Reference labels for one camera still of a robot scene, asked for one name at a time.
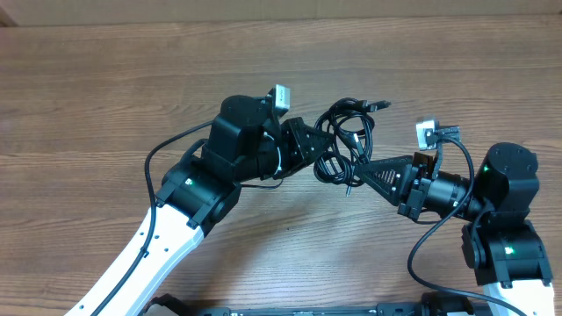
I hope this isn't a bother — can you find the black multi-head cable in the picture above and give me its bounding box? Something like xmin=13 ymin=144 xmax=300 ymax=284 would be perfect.
xmin=312 ymin=97 xmax=393 ymax=198

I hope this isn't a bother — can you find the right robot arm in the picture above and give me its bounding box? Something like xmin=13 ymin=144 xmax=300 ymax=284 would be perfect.
xmin=354 ymin=141 xmax=555 ymax=315

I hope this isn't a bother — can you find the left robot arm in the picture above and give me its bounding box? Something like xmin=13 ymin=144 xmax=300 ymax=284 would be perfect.
xmin=69 ymin=95 xmax=333 ymax=315

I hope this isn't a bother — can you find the right camera cable black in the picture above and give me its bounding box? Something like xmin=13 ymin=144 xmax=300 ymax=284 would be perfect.
xmin=407 ymin=126 xmax=525 ymax=316

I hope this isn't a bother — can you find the camera cable black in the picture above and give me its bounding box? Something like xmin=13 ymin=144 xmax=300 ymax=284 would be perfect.
xmin=87 ymin=120 xmax=285 ymax=316
xmin=407 ymin=126 xmax=525 ymax=316

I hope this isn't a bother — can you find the left camera cable black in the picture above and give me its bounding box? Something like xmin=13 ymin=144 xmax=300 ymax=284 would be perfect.
xmin=87 ymin=120 xmax=285 ymax=316

